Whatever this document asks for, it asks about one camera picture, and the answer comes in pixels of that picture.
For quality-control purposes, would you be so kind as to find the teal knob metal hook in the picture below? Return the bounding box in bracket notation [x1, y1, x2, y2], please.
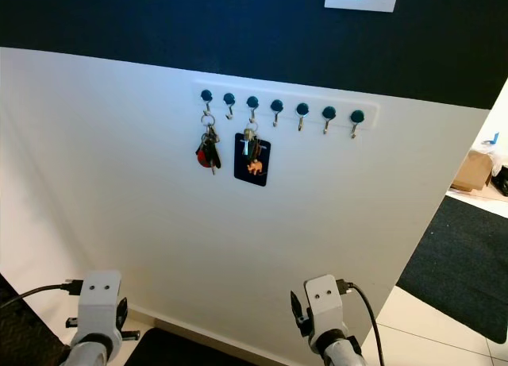
[222, 92, 237, 119]
[246, 95, 260, 122]
[200, 89, 214, 117]
[295, 102, 310, 133]
[349, 109, 366, 140]
[270, 98, 284, 128]
[321, 106, 337, 136]

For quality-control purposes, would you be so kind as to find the black floor mat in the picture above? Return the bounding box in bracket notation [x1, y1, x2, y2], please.
[396, 195, 508, 345]
[123, 326, 259, 366]

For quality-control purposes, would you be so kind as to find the black textured mat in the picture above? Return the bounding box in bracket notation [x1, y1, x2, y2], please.
[0, 274, 75, 366]

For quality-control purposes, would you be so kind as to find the key bunch dark blue card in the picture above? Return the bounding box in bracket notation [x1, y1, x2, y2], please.
[233, 121, 273, 188]

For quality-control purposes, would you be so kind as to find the brown cardboard box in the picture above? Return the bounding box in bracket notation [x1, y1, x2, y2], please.
[450, 148, 495, 193]

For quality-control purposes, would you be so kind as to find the black bag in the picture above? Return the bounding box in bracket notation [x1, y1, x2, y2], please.
[490, 165, 508, 198]

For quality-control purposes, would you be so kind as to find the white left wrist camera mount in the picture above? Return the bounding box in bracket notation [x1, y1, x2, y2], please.
[82, 270, 125, 341]

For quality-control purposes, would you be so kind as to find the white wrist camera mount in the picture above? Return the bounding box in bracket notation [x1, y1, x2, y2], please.
[82, 270, 125, 341]
[302, 274, 347, 335]

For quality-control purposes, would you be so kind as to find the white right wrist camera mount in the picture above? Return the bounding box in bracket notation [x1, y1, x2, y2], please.
[302, 274, 347, 335]

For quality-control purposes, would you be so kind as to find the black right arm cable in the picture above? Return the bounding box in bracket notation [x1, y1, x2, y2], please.
[336, 279, 387, 366]

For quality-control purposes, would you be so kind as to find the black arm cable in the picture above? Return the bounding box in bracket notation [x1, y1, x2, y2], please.
[0, 279, 85, 309]
[336, 279, 387, 366]

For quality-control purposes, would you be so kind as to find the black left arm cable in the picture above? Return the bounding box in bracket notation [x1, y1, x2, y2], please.
[0, 279, 85, 309]

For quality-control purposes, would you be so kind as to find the white hook rail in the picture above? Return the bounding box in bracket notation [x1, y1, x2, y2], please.
[193, 79, 381, 134]

